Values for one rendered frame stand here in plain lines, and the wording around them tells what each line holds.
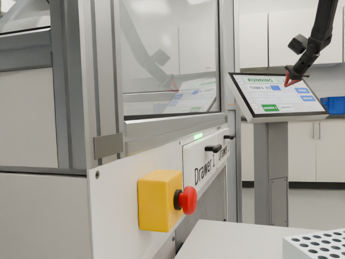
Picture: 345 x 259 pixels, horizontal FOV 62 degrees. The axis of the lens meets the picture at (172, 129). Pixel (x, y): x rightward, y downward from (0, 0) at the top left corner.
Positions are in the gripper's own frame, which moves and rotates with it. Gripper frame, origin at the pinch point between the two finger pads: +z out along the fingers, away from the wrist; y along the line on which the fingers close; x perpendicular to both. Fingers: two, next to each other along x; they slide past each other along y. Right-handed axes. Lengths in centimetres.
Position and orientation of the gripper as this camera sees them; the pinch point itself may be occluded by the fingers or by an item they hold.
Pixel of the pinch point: (285, 85)
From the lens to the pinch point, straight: 144.0
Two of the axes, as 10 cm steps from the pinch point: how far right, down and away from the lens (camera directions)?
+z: -3.0, 6.0, 7.4
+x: 2.9, 8.0, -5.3
